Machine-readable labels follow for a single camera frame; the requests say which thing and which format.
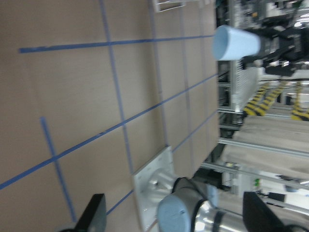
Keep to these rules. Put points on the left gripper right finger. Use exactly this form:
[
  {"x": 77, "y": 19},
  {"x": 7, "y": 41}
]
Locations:
[{"x": 257, "y": 217}]

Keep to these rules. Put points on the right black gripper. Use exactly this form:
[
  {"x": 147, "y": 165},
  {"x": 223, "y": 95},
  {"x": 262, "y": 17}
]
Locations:
[{"x": 293, "y": 43}]

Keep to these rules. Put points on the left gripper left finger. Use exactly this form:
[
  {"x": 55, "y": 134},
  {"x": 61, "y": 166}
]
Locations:
[{"x": 93, "y": 218}]

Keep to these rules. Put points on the light blue cup front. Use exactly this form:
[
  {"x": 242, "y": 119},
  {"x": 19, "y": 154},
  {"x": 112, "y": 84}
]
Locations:
[{"x": 233, "y": 44}]

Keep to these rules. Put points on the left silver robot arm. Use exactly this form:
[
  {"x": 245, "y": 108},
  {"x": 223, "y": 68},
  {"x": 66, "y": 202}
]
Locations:
[{"x": 181, "y": 204}]

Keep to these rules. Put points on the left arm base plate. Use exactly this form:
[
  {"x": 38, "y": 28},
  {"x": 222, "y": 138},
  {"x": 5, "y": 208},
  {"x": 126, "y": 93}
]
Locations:
[{"x": 153, "y": 182}]

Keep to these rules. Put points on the white wire cup rack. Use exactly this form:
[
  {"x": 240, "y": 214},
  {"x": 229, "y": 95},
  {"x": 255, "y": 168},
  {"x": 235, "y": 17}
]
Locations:
[{"x": 160, "y": 6}]

